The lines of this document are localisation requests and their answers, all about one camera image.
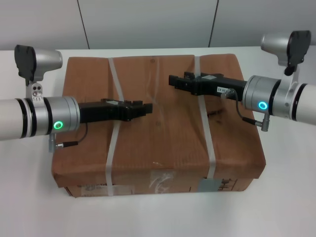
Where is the right gripper cable with connector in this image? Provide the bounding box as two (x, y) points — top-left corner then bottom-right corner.
(226, 88), (271, 133)

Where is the gripper cable with connector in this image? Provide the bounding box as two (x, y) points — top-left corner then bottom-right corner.
(48, 122), (89, 154)
(226, 88), (271, 133)

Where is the white plastic packing strap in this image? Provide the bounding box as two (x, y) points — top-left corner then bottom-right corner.
(105, 57), (127, 197)
(194, 55), (217, 179)

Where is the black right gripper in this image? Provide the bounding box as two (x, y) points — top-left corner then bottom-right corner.
(168, 71), (248, 100)

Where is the left gripper cable with connector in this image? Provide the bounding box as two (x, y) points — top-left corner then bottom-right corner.
(48, 122), (89, 154)

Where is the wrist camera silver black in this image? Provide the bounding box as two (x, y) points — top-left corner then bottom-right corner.
(14, 44), (63, 102)
(261, 30), (312, 85)

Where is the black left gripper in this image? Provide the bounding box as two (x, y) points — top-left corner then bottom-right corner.
(78, 98), (154, 124)

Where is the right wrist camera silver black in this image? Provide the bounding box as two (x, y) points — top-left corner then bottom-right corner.
(261, 30), (312, 85)

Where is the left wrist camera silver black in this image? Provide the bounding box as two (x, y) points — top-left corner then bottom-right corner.
(14, 44), (63, 102)

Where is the brown cardboard box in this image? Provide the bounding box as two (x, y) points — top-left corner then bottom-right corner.
(51, 53), (267, 198)

